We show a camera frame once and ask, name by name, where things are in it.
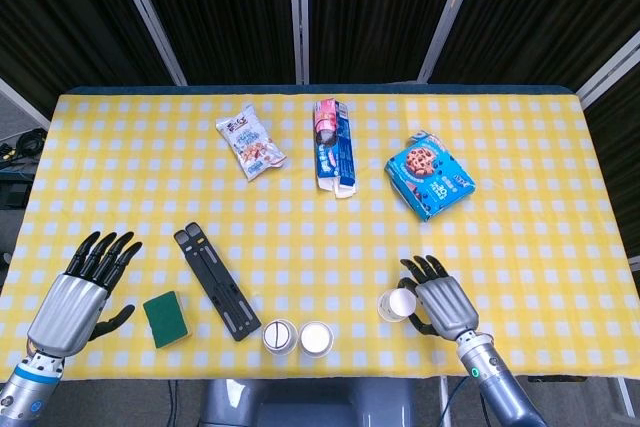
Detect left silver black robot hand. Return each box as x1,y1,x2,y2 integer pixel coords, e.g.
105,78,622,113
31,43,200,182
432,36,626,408
27,230,144,358

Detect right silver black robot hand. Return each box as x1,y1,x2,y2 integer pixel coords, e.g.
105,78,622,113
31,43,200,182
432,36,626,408
398,254,480,343

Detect white floral paper cup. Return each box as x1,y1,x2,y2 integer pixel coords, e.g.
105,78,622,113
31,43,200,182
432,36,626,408
298,321,335,358
377,287,419,323

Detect paper cup with black line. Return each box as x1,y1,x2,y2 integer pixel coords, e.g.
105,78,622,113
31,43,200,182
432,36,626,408
262,318,300,356

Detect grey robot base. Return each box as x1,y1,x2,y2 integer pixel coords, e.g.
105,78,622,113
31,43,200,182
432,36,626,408
202,377,451,427

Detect green yellow sponge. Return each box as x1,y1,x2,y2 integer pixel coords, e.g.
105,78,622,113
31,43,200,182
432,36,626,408
142,289,190,350

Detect blue chocolate chip cookie box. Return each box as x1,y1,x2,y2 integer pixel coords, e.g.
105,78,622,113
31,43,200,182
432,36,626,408
384,129,477,223

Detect black floor box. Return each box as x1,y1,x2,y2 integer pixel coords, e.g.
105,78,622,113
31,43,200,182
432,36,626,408
0,171,34,208

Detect yellow white checked tablecloth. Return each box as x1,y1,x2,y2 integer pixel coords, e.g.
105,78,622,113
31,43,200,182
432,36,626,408
0,93,640,382

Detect black folding stand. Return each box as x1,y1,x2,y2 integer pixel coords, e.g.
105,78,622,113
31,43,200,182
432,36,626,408
173,221,263,343

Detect blue Oreo cookie box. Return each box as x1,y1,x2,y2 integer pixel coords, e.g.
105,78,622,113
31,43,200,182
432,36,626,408
313,98,358,200

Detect white table leg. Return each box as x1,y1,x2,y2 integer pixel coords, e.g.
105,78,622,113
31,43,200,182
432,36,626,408
613,376,637,418

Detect white snack bag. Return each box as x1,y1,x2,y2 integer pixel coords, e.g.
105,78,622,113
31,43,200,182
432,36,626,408
215,103,288,183

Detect black floor cables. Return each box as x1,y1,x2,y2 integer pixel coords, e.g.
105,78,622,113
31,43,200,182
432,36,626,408
0,127,49,168

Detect white partition post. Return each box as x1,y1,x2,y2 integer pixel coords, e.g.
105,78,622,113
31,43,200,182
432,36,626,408
287,0,311,86
417,0,487,84
107,0,189,87
577,29,640,108
0,76,51,131

